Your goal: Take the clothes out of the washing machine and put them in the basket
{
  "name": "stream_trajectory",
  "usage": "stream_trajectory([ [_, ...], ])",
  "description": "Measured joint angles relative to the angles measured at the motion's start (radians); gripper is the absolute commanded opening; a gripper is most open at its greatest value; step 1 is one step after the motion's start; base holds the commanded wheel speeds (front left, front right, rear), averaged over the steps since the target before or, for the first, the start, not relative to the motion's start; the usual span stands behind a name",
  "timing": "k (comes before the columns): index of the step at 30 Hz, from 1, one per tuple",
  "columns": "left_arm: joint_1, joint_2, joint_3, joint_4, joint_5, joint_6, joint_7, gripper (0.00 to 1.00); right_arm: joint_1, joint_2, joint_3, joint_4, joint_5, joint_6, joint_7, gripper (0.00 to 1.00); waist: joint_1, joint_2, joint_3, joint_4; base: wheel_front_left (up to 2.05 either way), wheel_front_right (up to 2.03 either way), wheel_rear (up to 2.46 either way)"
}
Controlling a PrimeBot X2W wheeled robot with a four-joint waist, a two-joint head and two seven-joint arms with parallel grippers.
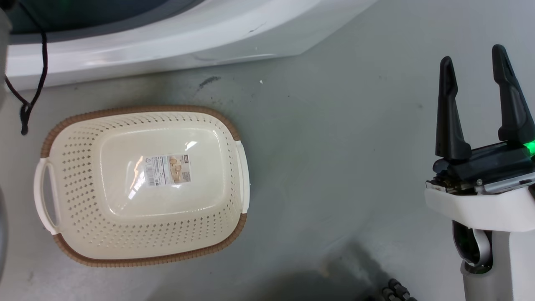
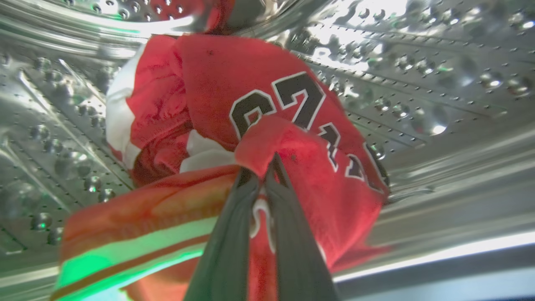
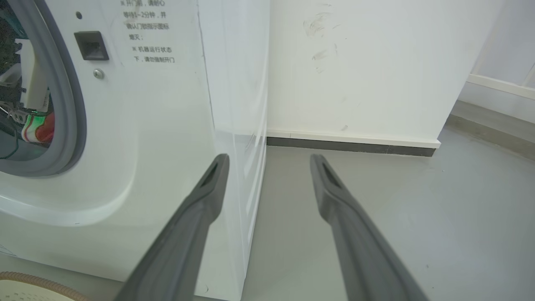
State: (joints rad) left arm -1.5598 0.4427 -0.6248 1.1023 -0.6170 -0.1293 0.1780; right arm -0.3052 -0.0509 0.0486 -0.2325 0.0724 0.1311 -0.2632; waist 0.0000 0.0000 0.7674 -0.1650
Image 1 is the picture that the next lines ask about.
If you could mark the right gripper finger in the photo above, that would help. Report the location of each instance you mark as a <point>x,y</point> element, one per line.
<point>449,125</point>
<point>514,113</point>

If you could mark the white front-load washing machine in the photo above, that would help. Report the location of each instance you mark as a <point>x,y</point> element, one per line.
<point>167,42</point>

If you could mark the paper label sticker on basket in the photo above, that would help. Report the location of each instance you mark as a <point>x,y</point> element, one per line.
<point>167,170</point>

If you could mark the cream perforated laundry basket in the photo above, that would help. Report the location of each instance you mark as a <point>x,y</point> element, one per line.
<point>83,209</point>

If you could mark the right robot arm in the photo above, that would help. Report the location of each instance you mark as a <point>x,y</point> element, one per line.
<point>510,267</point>

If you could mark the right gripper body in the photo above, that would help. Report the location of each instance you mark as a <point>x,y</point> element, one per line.
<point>480,205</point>

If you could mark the dark grey glass washer door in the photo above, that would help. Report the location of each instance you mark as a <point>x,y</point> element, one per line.
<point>83,14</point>

